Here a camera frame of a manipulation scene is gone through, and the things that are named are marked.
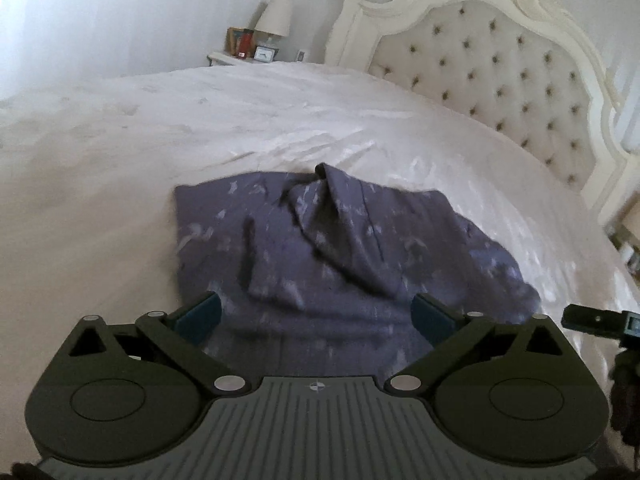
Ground white bed duvet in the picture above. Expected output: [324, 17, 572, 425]
[1, 63, 639, 466]

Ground white nightstand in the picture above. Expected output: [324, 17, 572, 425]
[207, 51, 260, 66]

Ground small photo frame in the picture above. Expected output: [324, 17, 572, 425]
[253, 44, 279, 63]

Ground white table lamp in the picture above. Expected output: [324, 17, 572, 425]
[254, 0, 293, 48]

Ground cream tufted headboard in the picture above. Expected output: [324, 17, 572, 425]
[324, 0, 639, 224]

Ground purple patterned hooded garment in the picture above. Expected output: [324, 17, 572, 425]
[175, 165, 540, 380]

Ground red picture frame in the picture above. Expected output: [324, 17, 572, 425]
[226, 27, 255, 60]

